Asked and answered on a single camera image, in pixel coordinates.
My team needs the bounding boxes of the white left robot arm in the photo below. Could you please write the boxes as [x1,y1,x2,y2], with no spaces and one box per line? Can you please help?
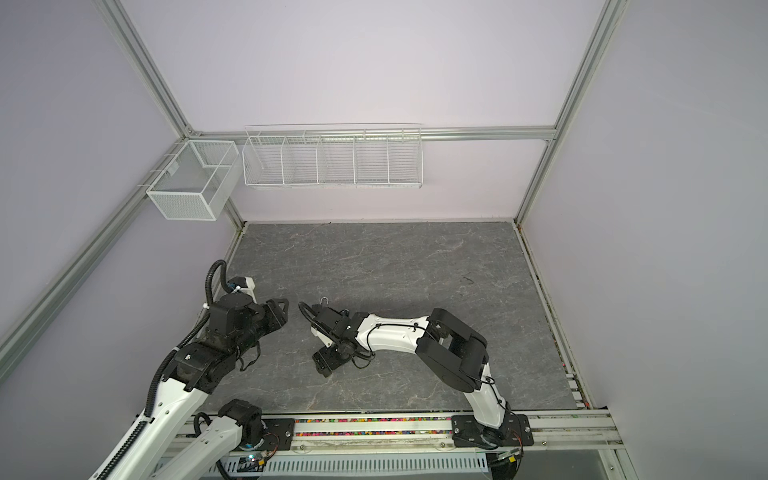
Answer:
[93,290,289,479]

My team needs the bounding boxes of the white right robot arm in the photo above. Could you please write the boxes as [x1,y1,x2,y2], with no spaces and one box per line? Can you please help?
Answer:
[299,302,523,450]

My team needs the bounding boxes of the white mesh box basket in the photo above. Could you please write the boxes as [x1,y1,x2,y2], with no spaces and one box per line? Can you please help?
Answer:
[147,140,243,221]

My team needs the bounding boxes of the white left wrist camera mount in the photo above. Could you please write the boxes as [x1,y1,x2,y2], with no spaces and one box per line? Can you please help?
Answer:
[227,276,257,303]

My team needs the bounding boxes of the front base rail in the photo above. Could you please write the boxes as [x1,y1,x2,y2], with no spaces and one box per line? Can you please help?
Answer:
[104,409,640,480]

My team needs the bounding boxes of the black corrugated left cable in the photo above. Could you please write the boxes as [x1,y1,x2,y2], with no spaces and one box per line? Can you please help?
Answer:
[101,259,232,480]

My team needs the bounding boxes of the white wire shelf basket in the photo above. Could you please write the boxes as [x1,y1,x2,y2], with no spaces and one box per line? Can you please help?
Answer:
[241,123,424,188]

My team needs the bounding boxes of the aluminium frame rails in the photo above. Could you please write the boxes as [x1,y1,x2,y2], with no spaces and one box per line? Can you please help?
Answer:
[1,1,627,380]

